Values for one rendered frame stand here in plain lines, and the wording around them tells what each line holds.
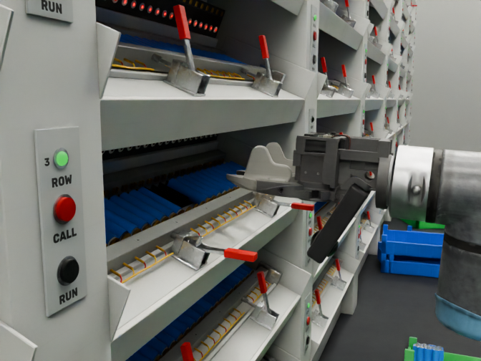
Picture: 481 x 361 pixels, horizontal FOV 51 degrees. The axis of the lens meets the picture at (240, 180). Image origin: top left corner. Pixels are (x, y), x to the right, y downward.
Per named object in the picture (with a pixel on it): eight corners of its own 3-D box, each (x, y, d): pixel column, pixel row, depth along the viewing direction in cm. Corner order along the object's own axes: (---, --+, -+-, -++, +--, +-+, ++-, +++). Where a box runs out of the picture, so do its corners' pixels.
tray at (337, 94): (354, 112, 158) (373, 71, 154) (308, 119, 102) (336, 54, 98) (297, 88, 163) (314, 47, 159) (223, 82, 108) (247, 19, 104)
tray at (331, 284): (348, 285, 167) (366, 250, 163) (302, 378, 111) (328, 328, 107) (294, 256, 172) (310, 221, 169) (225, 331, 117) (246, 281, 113)
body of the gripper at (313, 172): (305, 131, 69) (396, 138, 65) (301, 192, 71) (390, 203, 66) (290, 135, 62) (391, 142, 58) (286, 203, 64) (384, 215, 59)
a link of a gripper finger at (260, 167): (228, 142, 68) (295, 146, 66) (226, 185, 69) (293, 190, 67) (222, 144, 65) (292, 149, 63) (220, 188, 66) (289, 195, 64)
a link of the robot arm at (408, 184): (426, 213, 66) (424, 230, 57) (388, 208, 67) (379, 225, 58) (434, 145, 64) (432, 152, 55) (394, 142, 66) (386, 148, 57)
